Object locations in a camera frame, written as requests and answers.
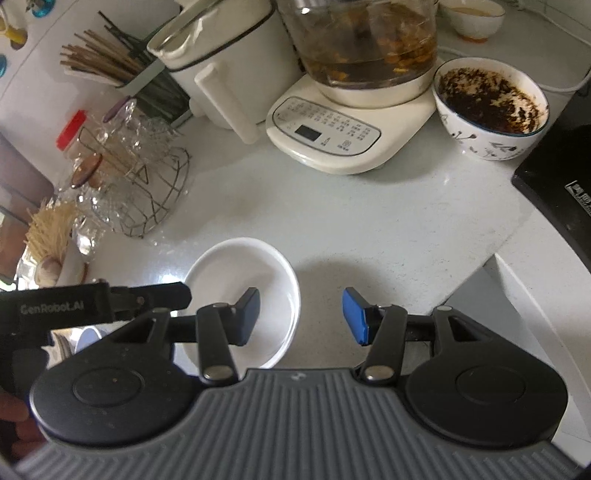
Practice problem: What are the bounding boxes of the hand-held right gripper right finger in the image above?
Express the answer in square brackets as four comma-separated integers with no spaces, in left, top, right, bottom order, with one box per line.
[342,286,504,385]

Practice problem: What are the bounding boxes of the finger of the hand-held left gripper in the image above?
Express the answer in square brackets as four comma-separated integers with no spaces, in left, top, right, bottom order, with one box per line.
[111,282,193,320]

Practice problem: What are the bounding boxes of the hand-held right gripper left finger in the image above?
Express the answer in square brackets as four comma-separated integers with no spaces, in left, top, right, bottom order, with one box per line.
[110,287,261,387]

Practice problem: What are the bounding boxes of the white ceramic bowl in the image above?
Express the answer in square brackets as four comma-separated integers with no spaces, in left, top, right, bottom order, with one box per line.
[172,237,302,370]

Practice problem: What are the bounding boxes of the person's left hand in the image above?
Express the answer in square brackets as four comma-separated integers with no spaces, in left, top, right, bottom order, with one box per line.
[0,385,43,462]

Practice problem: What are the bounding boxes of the garlic bulbs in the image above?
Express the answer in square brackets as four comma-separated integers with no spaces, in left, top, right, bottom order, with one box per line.
[37,255,64,288]

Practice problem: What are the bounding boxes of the small white bowl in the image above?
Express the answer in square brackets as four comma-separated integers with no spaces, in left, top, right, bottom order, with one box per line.
[16,240,90,291]

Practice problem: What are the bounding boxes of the clear plastic bowl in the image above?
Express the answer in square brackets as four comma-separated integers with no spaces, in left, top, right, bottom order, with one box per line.
[71,324,105,358]

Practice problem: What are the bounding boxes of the brown cutting board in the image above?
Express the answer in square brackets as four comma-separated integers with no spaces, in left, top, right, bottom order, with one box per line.
[0,133,55,217]

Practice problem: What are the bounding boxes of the group of clear glass cups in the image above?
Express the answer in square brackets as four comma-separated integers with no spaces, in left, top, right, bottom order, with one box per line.
[54,98,183,232]

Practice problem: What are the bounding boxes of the cream health pot base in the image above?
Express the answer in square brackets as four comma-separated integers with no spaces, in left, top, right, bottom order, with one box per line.
[265,59,448,176]

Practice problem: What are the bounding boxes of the glass jar red lid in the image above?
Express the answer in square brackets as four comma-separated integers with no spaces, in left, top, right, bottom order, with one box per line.
[55,109,100,160]

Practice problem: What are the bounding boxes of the green white chopstick holder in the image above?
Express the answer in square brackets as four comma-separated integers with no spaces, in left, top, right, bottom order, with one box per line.
[115,62,193,129]

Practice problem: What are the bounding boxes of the floral bowl with tea leaves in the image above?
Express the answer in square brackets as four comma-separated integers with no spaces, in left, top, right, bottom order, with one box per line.
[432,57,551,162]

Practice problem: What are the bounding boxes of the bundle of chopsticks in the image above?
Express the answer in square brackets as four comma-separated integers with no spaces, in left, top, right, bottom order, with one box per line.
[60,10,160,88]

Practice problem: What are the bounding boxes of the white kettle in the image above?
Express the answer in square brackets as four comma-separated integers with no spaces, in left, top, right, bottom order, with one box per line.
[147,0,297,147]

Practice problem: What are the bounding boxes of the black induction cooker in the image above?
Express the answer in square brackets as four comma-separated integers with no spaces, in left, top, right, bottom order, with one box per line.
[511,83,591,261]

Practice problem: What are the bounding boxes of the glass health pot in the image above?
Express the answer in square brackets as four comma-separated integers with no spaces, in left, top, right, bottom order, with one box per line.
[276,0,440,110]

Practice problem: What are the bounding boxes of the white bowl gold rim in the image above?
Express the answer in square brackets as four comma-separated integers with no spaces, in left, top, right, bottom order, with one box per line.
[438,0,507,43]

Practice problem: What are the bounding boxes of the wire cup rack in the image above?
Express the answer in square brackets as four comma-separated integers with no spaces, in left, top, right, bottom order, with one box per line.
[76,127,191,239]

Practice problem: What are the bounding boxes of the yellow hose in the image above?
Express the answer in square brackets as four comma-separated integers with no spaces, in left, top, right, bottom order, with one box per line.
[0,14,29,51]

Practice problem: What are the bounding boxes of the white power cable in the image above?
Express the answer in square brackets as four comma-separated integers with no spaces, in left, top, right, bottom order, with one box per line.
[538,65,591,94]

